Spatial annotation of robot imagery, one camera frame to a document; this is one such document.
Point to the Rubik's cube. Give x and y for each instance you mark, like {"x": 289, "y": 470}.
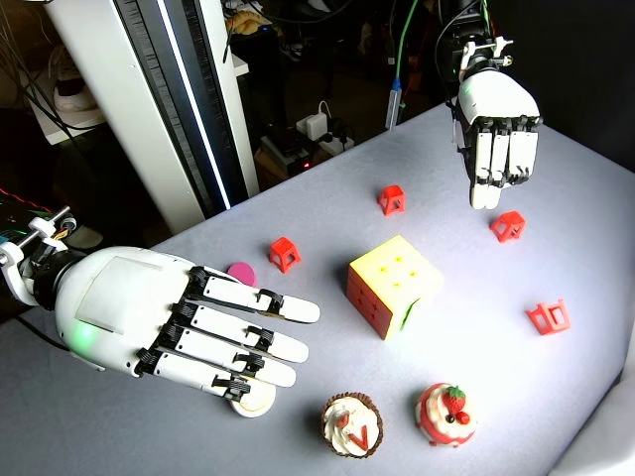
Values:
{"x": 392, "y": 277}

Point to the magenta round disc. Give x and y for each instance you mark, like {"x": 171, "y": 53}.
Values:
{"x": 243, "y": 272}

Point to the white disc yellow centre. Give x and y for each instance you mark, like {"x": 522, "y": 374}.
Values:
{"x": 258, "y": 404}

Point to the small red toy stool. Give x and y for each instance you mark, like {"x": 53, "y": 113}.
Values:
{"x": 391, "y": 199}
{"x": 284, "y": 250}
{"x": 546, "y": 317}
{"x": 507, "y": 225}

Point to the white black lift column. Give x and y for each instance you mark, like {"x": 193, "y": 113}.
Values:
{"x": 124, "y": 99}

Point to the white shoe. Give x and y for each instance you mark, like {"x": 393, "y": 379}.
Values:
{"x": 69, "y": 94}

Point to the black box red light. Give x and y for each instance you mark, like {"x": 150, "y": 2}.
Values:
{"x": 288, "y": 156}

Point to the toy chocolate cupcake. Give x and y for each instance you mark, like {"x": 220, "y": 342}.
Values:
{"x": 349, "y": 426}

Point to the white power adapter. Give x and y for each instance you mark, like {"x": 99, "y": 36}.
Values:
{"x": 314, "y": 128}

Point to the white power strip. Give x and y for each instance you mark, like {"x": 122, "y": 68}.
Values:
{"x": 340, "y": 144}

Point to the tan soft toy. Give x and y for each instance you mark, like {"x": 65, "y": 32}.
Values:
{"x": 245, "y": 22}

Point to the grey table cloth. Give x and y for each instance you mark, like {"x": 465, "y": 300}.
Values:
{"x": 446, "y": 357}

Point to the grey dongle blue plug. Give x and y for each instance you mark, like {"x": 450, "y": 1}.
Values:
{"x": 393, "y": 106}

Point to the toy strawberry cake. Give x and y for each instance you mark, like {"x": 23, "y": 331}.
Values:
{"x": 444, "y": 416}

